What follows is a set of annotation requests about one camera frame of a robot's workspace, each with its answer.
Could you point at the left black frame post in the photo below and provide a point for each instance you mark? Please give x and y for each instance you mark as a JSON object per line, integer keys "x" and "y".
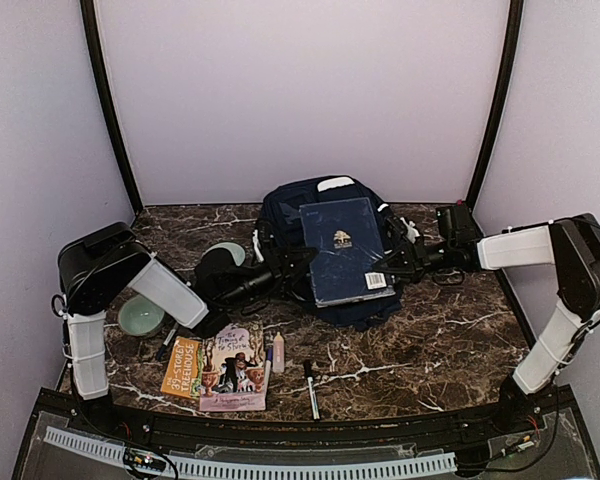
{"x": 98, "y": 66}

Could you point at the dark blue hardcover book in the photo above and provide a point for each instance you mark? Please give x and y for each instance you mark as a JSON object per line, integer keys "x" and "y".
{"x": 347, "y": 239}

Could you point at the celadon green bowl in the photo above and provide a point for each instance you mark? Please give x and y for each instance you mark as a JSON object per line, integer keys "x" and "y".
{"x": 139, "y": 317}
{"x": 237, "y": 252}

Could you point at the near celadon green bowl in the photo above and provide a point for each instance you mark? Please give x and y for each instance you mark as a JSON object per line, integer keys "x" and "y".
{"x": 139, "y": 317}

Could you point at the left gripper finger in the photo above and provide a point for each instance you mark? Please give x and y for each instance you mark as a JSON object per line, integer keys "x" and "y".
{"x": 297, "y": 259}
{"x": 297, "y": 288}

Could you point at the far celadon green bowl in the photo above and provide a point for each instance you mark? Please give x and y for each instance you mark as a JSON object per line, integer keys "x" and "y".
{"x": 237, "y": 252}

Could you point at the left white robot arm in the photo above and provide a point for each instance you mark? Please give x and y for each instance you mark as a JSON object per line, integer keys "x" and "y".
{"x": 98, "y": 270}

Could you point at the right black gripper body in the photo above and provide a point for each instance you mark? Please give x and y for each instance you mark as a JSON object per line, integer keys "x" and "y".
{"x": 421, "y": 258}

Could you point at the navy blue student backpack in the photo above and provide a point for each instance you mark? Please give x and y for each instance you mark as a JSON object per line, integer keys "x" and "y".
{"x": 281, "y": 208}

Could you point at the black frame post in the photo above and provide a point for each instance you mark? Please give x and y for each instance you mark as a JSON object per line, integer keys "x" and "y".
{"x": 501, "y": 89}
{"x": 98, "y": 66}

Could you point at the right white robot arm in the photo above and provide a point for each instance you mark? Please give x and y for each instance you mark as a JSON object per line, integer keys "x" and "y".
{"x": 556, "y": 261}

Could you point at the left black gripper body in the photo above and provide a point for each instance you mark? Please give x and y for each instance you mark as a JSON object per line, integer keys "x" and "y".
{"x": 274, "y": 278}

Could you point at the black marker left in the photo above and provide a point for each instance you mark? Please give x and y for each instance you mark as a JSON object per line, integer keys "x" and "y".
{"x": 166, "y": 342}

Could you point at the right black frame post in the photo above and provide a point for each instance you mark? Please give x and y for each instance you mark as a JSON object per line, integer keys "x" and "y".
{"x": 501, "y": 89}

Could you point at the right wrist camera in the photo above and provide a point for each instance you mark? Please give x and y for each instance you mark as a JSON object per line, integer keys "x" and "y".
{"x": 401, "y": 228}

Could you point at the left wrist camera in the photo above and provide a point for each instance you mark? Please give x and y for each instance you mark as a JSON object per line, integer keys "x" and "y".
{"x": 263, "y": 240}

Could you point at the blue marker pen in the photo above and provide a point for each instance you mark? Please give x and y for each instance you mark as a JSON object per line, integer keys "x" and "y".
{"x": 267, "y": 367}

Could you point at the orange treehouse book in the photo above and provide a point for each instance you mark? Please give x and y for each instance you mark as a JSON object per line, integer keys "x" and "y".
{"x": 183, "y": 374}

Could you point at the black front rail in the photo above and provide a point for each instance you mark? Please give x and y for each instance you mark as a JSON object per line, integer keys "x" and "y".
{"x": 462, "y": 430}

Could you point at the black white marker front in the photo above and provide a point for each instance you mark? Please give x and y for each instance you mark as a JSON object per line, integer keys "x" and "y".
{"x": 309, "y": 376}

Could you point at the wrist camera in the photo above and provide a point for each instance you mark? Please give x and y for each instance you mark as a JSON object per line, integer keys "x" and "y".
{"x": 401, "y": 228}
{"x": 263, "y": 240}

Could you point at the white slotted cable duct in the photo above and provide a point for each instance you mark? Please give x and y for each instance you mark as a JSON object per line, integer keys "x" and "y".
{"x": 219, "y": 462}

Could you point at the pink Shrew paperback book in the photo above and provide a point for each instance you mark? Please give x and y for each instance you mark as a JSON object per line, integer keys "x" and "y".
{"x": 233, "y": 370}

